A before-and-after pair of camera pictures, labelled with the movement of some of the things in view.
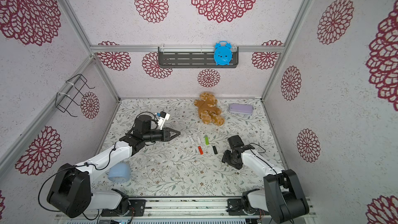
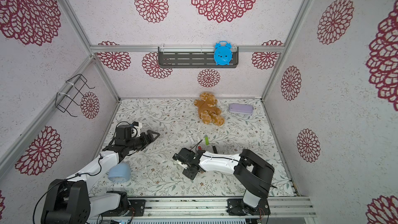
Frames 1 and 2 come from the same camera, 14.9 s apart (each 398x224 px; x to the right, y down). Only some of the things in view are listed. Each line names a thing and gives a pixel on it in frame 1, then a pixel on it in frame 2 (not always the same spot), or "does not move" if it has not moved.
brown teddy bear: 209,112 does not move
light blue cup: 120,173 does not move
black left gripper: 167,136 -> 147,141
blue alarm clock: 223,53 does not move
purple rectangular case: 241,109 does not move
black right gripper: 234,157 -> 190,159
